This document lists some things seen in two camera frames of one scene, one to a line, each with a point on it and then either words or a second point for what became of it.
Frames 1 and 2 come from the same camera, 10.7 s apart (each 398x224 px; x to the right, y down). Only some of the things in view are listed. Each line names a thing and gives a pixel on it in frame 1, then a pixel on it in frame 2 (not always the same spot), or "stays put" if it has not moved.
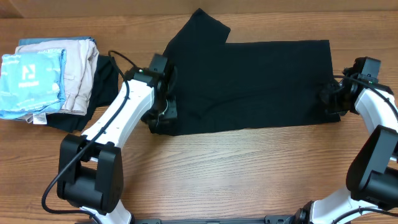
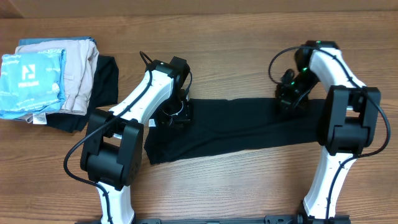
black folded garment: x=104 y=93 stays put
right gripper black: x=330 y=97 -> x=286 y=99
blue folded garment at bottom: x=25 y=42 stays put
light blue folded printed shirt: x=32 y=83 stays put
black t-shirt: x=222 y=86 -> x=221 y=126
